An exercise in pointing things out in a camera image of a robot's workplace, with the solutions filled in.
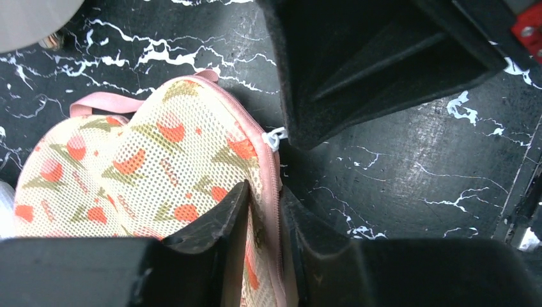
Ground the floral mesh laundry bag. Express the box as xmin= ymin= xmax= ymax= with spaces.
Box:
xmin=14 ymin=70 xmax=288 ymax=306

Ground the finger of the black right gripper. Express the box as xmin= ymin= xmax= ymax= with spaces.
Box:
xmin=258 ymin=1 xmax=506 ymax=150

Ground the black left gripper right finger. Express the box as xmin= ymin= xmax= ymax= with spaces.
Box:
xmin=279 ymin=187 xmax=541 ymax=306

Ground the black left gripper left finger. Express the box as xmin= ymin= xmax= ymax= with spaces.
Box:
xmin=1 ymin=181 xmax=250 ymax=306

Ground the white mesh laundry bag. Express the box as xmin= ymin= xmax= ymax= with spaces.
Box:
xmin=0 ymin=181 xmax=15 ymax=240

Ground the cream round drum container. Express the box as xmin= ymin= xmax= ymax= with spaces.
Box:
xmin=1 ymin=0 xmax=84 ymax=53

